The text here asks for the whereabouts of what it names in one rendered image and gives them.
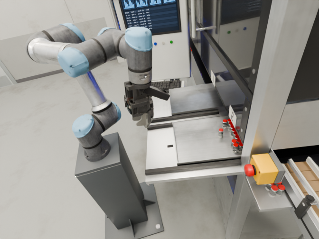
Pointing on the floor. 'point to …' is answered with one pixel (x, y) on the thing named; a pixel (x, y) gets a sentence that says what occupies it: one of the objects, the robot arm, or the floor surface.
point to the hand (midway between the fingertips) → (147, 124)
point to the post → (271, 91)
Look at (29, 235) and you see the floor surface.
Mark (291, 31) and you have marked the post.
